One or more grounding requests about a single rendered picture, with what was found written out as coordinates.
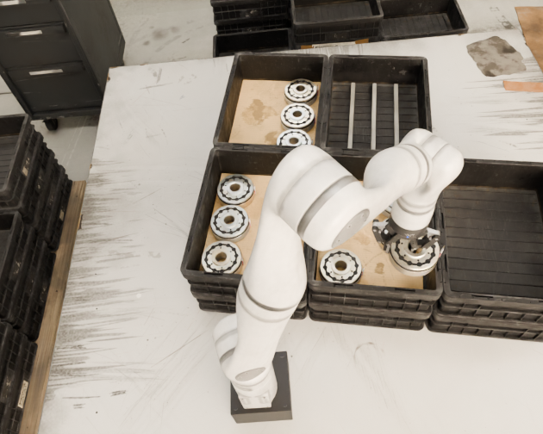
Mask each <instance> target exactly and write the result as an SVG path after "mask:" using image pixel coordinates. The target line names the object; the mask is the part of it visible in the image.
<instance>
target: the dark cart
mask: <svg viewBox="0 0 543 434"><path fill-rule="evenodd" d="M125 44H126V42H125V40H124V37H123V35H122V31H121V29H120V26H119V23H118V21H117V19H116V16H115V12H114V10H113V8H112V5H111V3H110V0H0V76H1V77H2V79H3V81H4V82H5V83H6V84H7V86H8V87H9V89H10V91H11V92H12V94H13V95H14V97H15V98H16V100H17V101H18V102H19V104H20V105H21V107H22V109H23V110H24V111H25V113H26V114H28V115H29V116H30V118H31V121H38V120H44V121H43V122H45V125H46V127H47V129H48V130H49V131H52V130H56V129H57V128H58V121H57V119H58V118H66V117H76V116H86V115H100V113H101V108H102V104H103V96H104V91H105V87H106V83H107V78H108V74H109V68H110V67H117V66H124V62H123V54H124V49H125Z"/></svg>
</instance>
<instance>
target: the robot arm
mask: <svg viewBox="0 0 543 434"><path fill-rule="evenodd" d="M463 166H464V158H463V155H462V153H461V152H460V150H459V149H457V148H456V147H454V146H452V145H450V144H449V143H447V142H445V141H444V140H443V139H441V138H439V137H438V136H436V135H434V134H433V133H430V132H429V131H427V130H425V129H420V128H417V129H413V130H411V131H410V132H409V133H408V134H407V135H406V136H405V137H404V138H403V140H402V141H401V143H400V144H399V145H398V146H393V147H391V148H388V149H385V150H383V151H381V152H379V153H378V154H376V155H375V156H374V157H373V158H372V159H371V160H370V162H369V163H368V165H367V166H366V168H365V174H364V181H363V186H362V184H361V183H360V182H359V180H358V179H356V178H355V177H354V176H353V175H352V174H351V173H350V172H349V171H347V170H346V169H345V168H344V167H343V166H342V165H340V164H339V163H338V162H337V161H336V160H335V159H333V158H332V157H331V156H330V155H328V154H327V153H326V152H324V151H323V150H322V149H320V148H319V147H317V146H312V145H303V146H299V147H297V148H295V149H293V150H292V151H291V152H289V153H288V154H287V155H286V156H285V157H284V158H283V160H282V161H281V162H280V163H279V165H278V167H277V168H276V170H275V171H274V172H273V174H272V176H271V179H270V181H269V183H268V186H267V189H266V192H265V197H264V201H263V205H262V209H261V215H260V219H259V227H258V231H257V236H256V239H255V242H254V245H253V250H252V253H251V255H250V257H249V260H248V263H247V266H246V268H245V270H244V272H243V275H242V278H241V280H240V284H239V287H238V291H237V296H236V313H233V314H230V315H229V316H227V317H225V318H223V319H222V320H220V321H219V322H218V323H217V325H216V326H215V328H214V331H213V335H212V336H213V340H214V343H215V349H216V352H217V356H218V358H219V362H220V365H221V367H222V371H223V373H224V375H225V376H226V377H227V378H228V379H230V381H231V382H232V384H233V386H234V388H235V390H236V392H237V394H238V395H239V399H240V402H241V404H242V405H243V407H244V408H246V409H248V408H261V407H267V408H268V407H271V406H272V400H273V398H274V397H275V395H276V392H277V388H278V387H277V381H276V376H275V373H274V369H273V366H272V359H273V357H274V354H275V350H276V348H277V345H278V340H279V339H280V337H281V334H282V332H283V330H284V328H285V326H286V324H287V322H288V320H289V318H290V316H291V315H292V314H293V313H294V311H295V310H296V307H297V305H298V303H299V302H300V300H301V299H302V297H303V294H304V291H305V289H306V281H307V274H306V265H305V260H304V255H303V247H302V242H301V239H302V240H304V241H305V242H306V243H307V244H308V245H310V246H311V247H312V248H314V249H316V250H318V251H328V250H331V249H333V248H335V247H337V246H338V245H342V244H343V243H344V242H346V241H347V240H348V239H350V238H351V237H352V236H353V235H354V234H356V233H357V232H358V231H360V230H361V229H362V228H363V227H364V226H366V225H367V224H368V223H369V222H371V221H372V220H373V222H372V229H371V230H372V232H373V234H374V237H375V239H376V241H377V242H378V243H384V248H383V250H384V251H385V253H389V252H390V248H391V244H392V243H395V242H396V241H397V240H398V239H406V240H410V245H409V250H410V251H411V252H413V253H416V251H417V249H418V248H422V249H423V250H426V249H428V248H429V247H430V246H431V245H433V244H434V243H436V242H437V241H438V240H440V228H439V227H435V228H434V229H431V228H428V224H429V222H430V220H431V218H432V215H433V213H434V206H435V203H436V201H437V199H438V196H439V194H440V192H441V191H442V190H443V189H444V188H445V187H446V186H447V185H448V184H449V183H451V182H452V181H453V180H454V179H455V178H456V177H457V176H458V175H459V173H460V172H461V171H462V169H463ZM392 202H393V205H392V208H391V211H390V218H389V219H387V220H386V221H385V222H379V220H378V219H375V218H376V217H377V216H378V215H379V214H381V213H382V212H383V211H384V210H385V209H386V208H387V207H388V206H389V205H390V204H391V203H392ZM384 228H385V229H386V230H387V231H388V232H387V233H386V234H384V232H383V229H384ZM423 236H424V237H423ZM420 237H423V238H422V239H419V238H420Z"/></svg>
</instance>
